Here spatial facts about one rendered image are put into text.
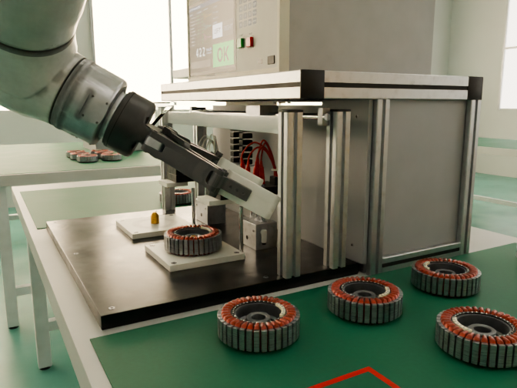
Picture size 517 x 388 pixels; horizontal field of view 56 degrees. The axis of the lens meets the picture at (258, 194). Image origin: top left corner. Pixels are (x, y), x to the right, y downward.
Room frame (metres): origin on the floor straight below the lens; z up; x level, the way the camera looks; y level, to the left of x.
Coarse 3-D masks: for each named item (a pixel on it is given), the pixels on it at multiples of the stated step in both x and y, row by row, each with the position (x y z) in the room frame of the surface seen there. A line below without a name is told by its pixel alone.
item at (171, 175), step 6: (168, 168) 1.17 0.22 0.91; (168, 174) 1.16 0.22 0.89; (174, 174) 1.13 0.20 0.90; (180, 174) 1.13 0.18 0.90; (162, 180) 1.16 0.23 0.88; (168, 180) 1.16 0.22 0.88; (174, 180) 1.13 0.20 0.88; (180, 180) 1.13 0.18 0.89; (186, 180) 1.13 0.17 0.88; (192, 180) 1.14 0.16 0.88; (168, 186) 1.12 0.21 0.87; (174, 186) 1.12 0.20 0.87
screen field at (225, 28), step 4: (228, 20) 1.06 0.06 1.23; (232, 20) 1.05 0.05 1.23; (216, 24) 1.12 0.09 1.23; (220, 24) 1.10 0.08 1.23; (224, 24) 1.08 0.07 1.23; (228, 24) 1.06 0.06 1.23; (232, 24) 1.05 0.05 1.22; (212, 28) 1.13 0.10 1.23; (216, 28) 1.12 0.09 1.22; (220, 28) 1.10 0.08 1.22; (224, 28) 1.08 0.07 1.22; (228, 28) 1.06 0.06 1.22; (232, 28) 1.05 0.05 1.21; (212, 32) 1.13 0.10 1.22; (216, 32) 1.12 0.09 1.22; (220, 32) 1.10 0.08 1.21; (224, 32) 1.08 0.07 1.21; (228, 32) 1.06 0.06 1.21; (232, 32) 1.05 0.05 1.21; (216, 36) 1.12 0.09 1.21; (220, 36) 1.10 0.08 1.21
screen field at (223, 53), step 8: (232, 40) 1.05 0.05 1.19; (216, 48) 1.12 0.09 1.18; (224, 48) 1.08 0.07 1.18; (232, 48) 1.05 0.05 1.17; (216, 56) 1.12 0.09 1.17; (224, 56) 1.08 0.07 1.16; (232, 56) 1.05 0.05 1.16; (216, 64) 1.12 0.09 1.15; (224, 64) 1.08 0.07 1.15; (232, 64) 1.05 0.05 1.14
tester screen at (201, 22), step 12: (216, 0) 1.11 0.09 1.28; (228, 0) 1.06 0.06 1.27; (192, 12) 1.23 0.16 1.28; (204, 12) 1.17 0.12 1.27; (216, 12) 1.11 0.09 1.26; (228, 12) 1.06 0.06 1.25; (192, 24) 1.23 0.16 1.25; (204, 24) 1.17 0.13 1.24; (192, 36) 1.24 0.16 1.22; (204, 36) 1.18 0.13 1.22; (228, 36) 1.06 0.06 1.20; (192, 48) 1.24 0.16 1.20; (192, 60) 1.24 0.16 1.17; (192, 72) 1.24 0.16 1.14
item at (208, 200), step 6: (264, 186) 0.97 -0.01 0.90; (270, 186) 0.97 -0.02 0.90; (276, 186) 0.97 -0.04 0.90; (276, 192) 0.97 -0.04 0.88; (198, 198) 0.95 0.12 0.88; (204, 198) 0.93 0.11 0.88; (210, 198) 0.93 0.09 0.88; (216, 198) 0.93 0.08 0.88; (222, 198) 0.91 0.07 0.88; (210, 204) 0.90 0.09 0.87; (216, 204) 0.91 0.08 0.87; (222, 204) 0.92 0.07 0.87; (252, 216) 1.00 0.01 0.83; (258, 216) 0.99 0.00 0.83
